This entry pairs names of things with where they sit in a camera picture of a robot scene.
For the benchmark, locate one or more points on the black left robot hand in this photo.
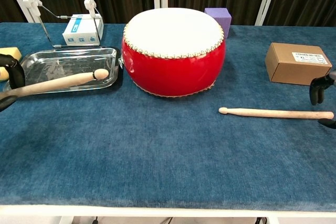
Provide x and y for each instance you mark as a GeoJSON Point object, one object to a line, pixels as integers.
{"type": "Point", "coordinates": [18, 74]}

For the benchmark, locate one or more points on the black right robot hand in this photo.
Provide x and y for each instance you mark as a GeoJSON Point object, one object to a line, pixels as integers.
{"type": "Point", "coordinates": [319, 87]}

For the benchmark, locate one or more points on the plain wooden drumstick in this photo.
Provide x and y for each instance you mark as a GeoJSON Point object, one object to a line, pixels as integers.
{"type": "Point", "coordinates": [262, 112]}

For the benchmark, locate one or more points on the stainless steel tray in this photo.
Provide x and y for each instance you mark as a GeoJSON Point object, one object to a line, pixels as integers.
{"type": "Point", "coordinates": [65, 61]}

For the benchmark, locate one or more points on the yellow sponge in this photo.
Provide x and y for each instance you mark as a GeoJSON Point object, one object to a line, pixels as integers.
{"type": "Point", "coordinates": [13, 52]}

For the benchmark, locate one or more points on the brown cardboard box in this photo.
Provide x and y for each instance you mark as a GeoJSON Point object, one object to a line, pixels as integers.
{"type": "Point", "coordinates": [288, 61]}

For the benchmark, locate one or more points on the white and blue carton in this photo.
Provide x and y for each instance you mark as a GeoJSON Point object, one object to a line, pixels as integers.
{"type": "Point", "coordinates": [76, 35]}

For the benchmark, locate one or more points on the purple foam block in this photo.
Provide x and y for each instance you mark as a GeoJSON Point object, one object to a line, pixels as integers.
{"type": "Point", "coordinates": [223, 19]}

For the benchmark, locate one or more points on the red drum with white head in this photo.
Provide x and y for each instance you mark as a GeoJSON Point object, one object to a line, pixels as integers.
{"type": "Point", "coordinates": [173, 74]}

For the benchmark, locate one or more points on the blue velvet table cloth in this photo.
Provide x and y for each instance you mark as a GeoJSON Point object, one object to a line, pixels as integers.
{"type": "Point", "coordinates": [168, 155]}

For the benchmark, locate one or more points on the white table frame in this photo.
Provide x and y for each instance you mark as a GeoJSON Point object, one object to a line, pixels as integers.
{"type": "Point", "coordinates": [168, 211]}

